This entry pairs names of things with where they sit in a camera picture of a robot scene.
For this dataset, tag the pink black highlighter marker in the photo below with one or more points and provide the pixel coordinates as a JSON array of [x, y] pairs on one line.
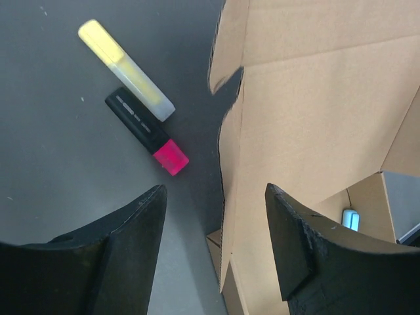
[[147, 129]]

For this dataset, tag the yellow highlighter marker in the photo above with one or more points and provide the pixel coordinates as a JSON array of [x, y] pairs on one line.
[[125, 69]]

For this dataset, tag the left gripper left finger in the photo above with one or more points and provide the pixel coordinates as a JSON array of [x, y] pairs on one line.
[[104, 267]]

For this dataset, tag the light blue marker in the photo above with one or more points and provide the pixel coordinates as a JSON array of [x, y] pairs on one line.
[[351, 219]]

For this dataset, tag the brown cardboard box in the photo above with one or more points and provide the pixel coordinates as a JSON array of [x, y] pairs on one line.
[[328, 102]]

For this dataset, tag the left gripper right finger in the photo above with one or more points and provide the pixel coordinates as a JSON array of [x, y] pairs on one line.
[[326, 268]]

